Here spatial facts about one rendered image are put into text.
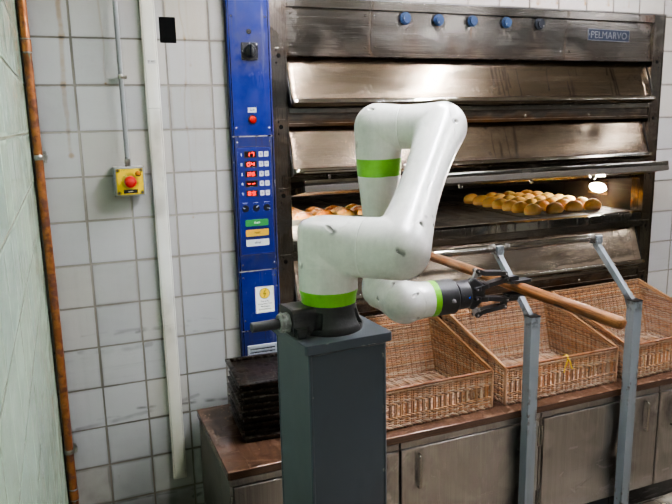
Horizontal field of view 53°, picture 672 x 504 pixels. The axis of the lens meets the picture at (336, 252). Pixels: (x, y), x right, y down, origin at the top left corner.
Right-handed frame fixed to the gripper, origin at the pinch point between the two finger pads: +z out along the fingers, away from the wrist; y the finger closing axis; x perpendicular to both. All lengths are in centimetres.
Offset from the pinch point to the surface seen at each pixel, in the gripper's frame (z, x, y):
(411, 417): -5, -51, 59
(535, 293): -1.1, 8.9, -0.5
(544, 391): 53, -51, 59
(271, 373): -50, -71, 42
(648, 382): 101, -46, 62
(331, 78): -13, -101, -61
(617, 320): -0.8, 36.5, -0.8
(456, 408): 14, -51, 59
